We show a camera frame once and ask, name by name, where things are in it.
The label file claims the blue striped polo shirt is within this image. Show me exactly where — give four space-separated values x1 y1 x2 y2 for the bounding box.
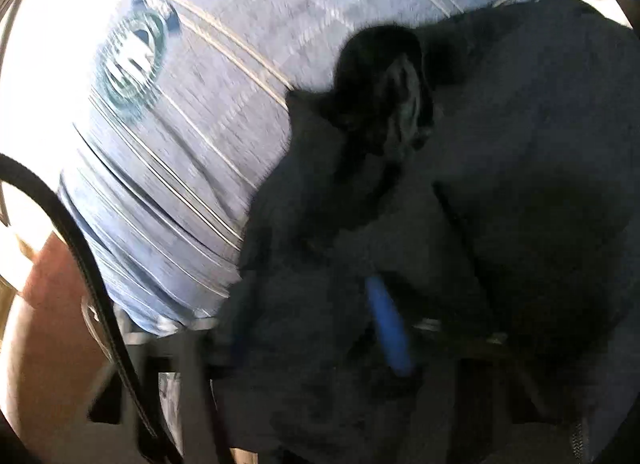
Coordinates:
57 0 593 339

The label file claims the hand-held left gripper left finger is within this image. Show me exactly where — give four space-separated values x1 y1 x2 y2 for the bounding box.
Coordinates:
86 326 233 464

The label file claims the dark navy garment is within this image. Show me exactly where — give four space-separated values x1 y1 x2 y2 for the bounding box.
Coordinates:
207 0 640 464

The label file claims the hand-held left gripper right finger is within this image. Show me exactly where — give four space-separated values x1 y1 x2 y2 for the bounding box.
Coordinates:
364 275 551 427

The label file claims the black cable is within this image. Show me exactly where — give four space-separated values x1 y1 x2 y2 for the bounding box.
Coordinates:
0 153 173 452

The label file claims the white bed sheet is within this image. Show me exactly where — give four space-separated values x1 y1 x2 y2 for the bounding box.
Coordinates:
2 0 136 265

